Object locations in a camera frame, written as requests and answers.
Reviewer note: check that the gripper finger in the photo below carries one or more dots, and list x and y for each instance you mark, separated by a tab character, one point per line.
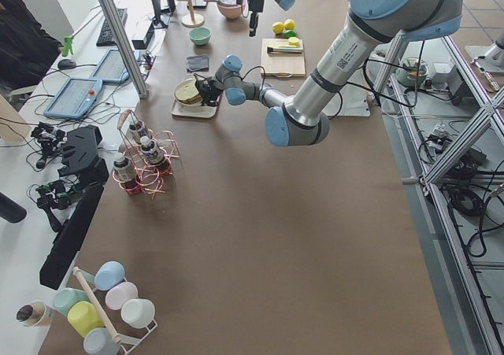
253	24

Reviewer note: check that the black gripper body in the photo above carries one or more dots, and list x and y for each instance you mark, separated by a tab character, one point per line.
257	5
207	90

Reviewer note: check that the white round plate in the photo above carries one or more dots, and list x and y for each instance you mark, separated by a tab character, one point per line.
195	104

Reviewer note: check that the bread slice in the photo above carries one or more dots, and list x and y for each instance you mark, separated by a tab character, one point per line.
187	92

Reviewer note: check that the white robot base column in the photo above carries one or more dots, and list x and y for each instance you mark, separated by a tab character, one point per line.
352	100

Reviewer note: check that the cream rabbit tray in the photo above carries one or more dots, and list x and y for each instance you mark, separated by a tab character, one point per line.
199	112

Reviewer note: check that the yellow lemon lower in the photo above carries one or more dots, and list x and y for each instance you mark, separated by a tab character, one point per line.
278	28

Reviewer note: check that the yellow lemon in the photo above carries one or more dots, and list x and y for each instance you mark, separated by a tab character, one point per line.
289	24
278	28

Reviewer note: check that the pink bowl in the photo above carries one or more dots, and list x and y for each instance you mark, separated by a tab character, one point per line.
234	12

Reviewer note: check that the steel ice scoop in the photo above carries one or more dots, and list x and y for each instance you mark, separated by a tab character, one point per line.
223	2

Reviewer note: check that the grey folded cloth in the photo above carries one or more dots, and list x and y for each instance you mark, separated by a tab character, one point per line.
197	63

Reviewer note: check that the steel muddler black cap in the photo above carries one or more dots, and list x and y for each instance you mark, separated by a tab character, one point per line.
284	50

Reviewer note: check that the yellow lemon upper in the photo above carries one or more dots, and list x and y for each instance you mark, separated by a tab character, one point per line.
289	24

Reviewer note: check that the green lime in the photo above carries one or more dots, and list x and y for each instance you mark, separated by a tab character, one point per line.
289	33

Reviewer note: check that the half lemon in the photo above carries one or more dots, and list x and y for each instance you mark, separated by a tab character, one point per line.
293	41

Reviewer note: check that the green bowl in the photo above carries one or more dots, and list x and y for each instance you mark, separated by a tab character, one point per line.
200	36

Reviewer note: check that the wooden cutting board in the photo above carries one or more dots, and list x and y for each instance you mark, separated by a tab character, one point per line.
282	64

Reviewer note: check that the wooden stand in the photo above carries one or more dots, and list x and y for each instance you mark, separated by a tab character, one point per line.
193	19

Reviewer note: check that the tea bottle three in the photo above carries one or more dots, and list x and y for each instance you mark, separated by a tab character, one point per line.
137	130

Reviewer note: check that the tea bottle two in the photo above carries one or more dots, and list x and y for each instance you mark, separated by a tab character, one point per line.
153	154

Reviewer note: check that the black monitor stand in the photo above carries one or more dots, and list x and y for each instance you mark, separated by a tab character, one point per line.
163	10

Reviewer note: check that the blue teach pendant far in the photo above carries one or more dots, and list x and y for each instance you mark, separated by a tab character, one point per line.
111	69

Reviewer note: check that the blue teach pendant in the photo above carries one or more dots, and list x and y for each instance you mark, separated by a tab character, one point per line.
74	99
111	69

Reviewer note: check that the blue teach pendant near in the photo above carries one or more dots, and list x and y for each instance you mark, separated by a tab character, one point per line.
74	99

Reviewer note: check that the black device on desk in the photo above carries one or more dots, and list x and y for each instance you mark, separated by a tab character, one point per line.
70	202

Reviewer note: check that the computer mouse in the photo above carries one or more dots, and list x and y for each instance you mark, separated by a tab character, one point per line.
66	63

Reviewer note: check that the green pot on shelf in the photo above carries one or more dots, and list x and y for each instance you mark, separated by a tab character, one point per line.
412	72

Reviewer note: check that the seated person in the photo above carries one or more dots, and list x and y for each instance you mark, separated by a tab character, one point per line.
27	50

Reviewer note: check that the pink cup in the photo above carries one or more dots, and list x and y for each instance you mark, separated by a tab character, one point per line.
117	296

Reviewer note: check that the white cup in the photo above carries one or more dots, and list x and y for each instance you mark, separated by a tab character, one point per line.
138	312

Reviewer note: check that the green cup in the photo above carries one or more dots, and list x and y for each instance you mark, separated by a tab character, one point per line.
66	298

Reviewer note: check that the yellow cup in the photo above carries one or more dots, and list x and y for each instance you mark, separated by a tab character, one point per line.
84	317

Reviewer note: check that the grey blue cup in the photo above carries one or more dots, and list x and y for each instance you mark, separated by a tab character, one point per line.
99	342

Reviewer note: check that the steel lined beige cup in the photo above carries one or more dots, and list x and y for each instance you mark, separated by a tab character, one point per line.
35	314

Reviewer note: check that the copper wire bottle rack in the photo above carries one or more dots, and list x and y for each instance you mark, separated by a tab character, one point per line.
150	180

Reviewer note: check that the aluminium frame post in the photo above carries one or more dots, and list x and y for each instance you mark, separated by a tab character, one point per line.
111	14

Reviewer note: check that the white wire cup rack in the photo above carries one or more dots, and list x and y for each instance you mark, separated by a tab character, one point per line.
128	337

